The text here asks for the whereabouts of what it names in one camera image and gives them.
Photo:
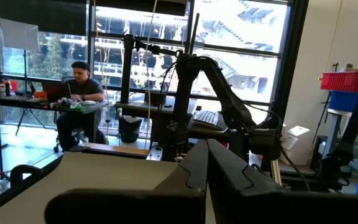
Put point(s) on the grey table mat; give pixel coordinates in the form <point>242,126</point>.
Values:
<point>89,171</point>

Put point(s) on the black window frame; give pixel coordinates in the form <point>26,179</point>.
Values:
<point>90,46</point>

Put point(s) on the dark red laptop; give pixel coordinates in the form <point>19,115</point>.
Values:
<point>54,91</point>

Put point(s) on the blue metal table leg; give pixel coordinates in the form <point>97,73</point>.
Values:
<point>332,133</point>

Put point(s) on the blue plastic bin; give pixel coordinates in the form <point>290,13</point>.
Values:
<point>343,102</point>

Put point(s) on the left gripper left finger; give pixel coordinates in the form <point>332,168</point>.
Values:
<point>135,205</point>

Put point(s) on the person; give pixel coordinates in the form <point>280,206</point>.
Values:
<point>79,90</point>

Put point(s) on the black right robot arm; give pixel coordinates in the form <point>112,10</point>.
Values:
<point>222,93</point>

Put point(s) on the white diffuser panel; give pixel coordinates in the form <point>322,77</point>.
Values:
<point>19,34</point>

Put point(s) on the office chair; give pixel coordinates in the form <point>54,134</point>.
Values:
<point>78,135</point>

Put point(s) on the black cluttered desk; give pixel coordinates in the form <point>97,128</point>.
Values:
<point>17,102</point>

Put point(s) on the black computer tower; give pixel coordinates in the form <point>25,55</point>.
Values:
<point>319,152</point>

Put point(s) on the black pole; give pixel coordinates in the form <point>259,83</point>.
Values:
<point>127,68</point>

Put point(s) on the red plastic bin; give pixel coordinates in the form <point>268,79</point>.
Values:
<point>343,81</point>

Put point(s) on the black roller blind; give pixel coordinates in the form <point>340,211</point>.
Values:
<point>141,6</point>
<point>42,15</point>

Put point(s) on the thin black rod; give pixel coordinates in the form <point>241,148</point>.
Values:
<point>194,31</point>

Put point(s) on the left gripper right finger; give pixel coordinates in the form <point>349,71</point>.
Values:
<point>275,208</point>

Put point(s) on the black tripod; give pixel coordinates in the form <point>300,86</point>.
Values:
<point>26,93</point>

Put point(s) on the white keyboard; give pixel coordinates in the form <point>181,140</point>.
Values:
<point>207,118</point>

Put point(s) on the black trash bin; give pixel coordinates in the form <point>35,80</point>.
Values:
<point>130,130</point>

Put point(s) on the white box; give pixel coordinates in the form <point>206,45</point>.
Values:
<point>295,143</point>

